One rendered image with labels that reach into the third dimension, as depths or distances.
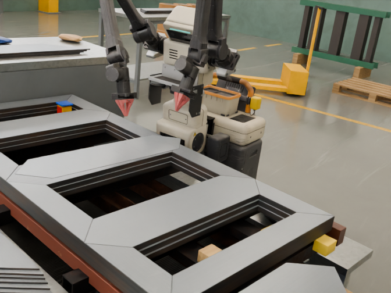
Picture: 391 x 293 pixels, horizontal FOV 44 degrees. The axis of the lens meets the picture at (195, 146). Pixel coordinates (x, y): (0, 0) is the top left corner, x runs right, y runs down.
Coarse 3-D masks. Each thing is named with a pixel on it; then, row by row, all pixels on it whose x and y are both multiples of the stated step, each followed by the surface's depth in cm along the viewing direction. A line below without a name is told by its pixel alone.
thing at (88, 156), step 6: (78, 150) 186; (84, 150) 187; (90, 150) 188; (78, 156) 181; (84, 156) 181; (90, 156) 182; (96, 156) 183; (90, 162) 177; (96, 162) 178; (102, 162) 178; (108, 162) 179
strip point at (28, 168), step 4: (28, 160) 172; (24, 164) 169; (28, 164) 170; (32, 164) 170; (20, 168) 166; (24, 168) 166; (28, 168) 167; (32, 168) 167; (36, 168) 167; (16, 172) 163; (20, 172) 163; (24, 172) 163; (28, 172) 164; (32, 172) 164; (36, 172) 164; (40, 172) 165; (44, 172) 165; (36, 176) 162; (40, 176) 162; (44, 176) 162; (48, 176) 163
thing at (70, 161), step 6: (54, 156) 178; (60, 156) 179; (66, 156) 180; (72, 156) 180; (60, 162) 174; (66, 162) 175; (72, 162) 175; (78, 162) 176; (84, 162) 176; (72, 168) 171; (78, 168) 171; (84, 168) 172; (90, 168) 172
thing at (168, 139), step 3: (156, 135) 211; (159, 135) 211; (159, 138) 208; (162, 138) 208; (165, 138) 209; (168, 138) 209; (171, 138) 210; (165, 141) 206; (168, 141) 206; (171, 141) 206; (174, 141) 207; (177, 141) 207; (171, 144) 203; (174, 144) 204; (177, 144) 204; (177, 147) 201
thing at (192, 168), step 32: (64, 128) 209; (96, 128) 220; (160, 160) 192; (64, 192) 161; (192, 224) 145; (224, 224) 156; (320, 224) 153; (96, 256) 126; (128, 288) 118; (224, 288) 122
